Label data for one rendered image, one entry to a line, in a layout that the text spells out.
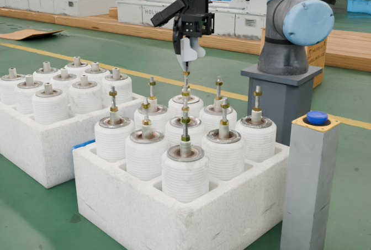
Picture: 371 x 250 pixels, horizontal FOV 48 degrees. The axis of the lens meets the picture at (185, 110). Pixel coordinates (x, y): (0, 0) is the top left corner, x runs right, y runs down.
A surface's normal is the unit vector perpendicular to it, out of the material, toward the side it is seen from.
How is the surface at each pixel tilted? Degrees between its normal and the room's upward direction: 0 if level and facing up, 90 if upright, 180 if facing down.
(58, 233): 0
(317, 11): 97
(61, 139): 90
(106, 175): 90
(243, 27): 90
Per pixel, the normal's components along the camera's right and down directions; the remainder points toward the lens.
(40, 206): 0.00, -0.94
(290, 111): 0.12, 0.34
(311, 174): -0.71, 0.25
